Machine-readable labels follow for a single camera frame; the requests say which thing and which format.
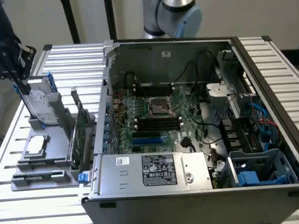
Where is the blue case latch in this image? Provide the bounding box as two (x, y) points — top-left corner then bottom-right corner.
(77, 171), (90, 185)

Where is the black RAM slot bank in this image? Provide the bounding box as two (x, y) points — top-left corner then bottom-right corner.
(134, 113), (183, 135)
(135, 80), (176, 100)

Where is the green motherboard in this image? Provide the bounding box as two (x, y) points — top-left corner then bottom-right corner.
(108, 81), (210, 161)

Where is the grey power supply unit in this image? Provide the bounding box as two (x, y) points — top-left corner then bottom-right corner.
(93, 144), (214, 203)

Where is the black stand pole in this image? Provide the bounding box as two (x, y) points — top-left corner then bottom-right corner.
(58, 0), (82, 46)
(103, 0), (119, 41)

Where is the grey parts rack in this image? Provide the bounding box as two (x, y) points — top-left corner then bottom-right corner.
(2, 88), (105, 194)

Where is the black looped wire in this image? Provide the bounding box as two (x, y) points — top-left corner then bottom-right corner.
(182, 48), (221, 87)

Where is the hard disk with blue rails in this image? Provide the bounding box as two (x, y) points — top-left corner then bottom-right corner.
(11, 71), (62, 132)

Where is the blue expansion slot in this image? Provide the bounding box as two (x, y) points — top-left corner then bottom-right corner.
(131, 135), (162, 149)

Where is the silver metal drive cage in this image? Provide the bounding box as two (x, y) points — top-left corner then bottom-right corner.
(202, 47), (261, 122)

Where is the CPU socket with metal frame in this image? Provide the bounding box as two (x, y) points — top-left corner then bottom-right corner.
(145, 95), (174, 118)

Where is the silver CPU chip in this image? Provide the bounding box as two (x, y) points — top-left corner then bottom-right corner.
(24, 134), (49, 155)

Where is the green graphics card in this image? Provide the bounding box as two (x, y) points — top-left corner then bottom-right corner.
(61, 89), (96, 171)

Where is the red wire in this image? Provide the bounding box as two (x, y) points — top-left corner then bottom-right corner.
(260, 118), (280, 135)

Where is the open black PC case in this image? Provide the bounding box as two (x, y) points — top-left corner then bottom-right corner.
(63, 20), (299, 224)

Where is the blue plastic disk bay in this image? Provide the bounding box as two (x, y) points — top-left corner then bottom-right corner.
(226, 144), (299, 190)

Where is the blue wire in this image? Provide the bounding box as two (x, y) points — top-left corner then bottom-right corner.
(247, 98), (273, 152)

